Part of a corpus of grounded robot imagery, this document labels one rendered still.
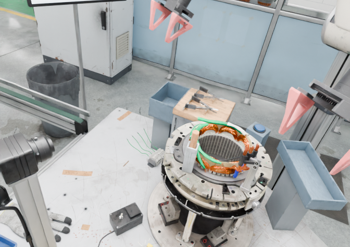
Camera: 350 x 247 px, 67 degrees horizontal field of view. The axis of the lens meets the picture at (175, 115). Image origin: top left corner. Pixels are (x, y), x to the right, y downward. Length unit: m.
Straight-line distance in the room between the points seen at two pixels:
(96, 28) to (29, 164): 2.68
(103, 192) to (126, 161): 0.18
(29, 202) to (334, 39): 0.93
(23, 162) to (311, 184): 0.82
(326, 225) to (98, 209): 1.76
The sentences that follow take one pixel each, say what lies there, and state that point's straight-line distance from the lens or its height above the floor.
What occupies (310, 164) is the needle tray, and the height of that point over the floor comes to 1.03.
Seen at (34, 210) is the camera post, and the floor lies 1.28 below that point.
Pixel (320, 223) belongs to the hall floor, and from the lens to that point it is 2.33.
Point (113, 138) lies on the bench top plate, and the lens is 1.28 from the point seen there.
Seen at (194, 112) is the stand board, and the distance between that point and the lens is 1.00.
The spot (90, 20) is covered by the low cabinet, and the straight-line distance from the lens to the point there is 3.01.
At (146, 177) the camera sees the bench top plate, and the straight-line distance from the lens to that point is 1.12.
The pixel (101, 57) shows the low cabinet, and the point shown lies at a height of 0.33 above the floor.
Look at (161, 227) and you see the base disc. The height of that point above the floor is 0.80.
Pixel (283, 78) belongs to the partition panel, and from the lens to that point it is 3.11.
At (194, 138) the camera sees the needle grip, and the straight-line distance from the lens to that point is 0.65.
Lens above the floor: 1.64
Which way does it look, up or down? 36 degrees down
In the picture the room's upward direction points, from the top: 9 degrees clockwise
